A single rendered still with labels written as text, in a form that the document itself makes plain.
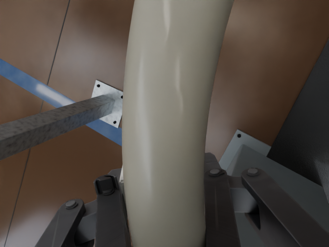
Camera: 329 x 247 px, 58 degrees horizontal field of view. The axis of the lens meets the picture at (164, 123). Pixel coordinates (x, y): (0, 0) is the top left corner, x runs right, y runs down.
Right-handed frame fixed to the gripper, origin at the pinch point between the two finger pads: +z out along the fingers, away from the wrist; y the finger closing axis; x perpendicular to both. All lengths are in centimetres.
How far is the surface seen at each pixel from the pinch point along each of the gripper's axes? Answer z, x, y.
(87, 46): 144, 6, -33
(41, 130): 87, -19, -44
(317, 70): 100, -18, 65
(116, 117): 136, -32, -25
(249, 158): 96, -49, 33
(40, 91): 156, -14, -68
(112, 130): 138, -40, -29
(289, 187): 83, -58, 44
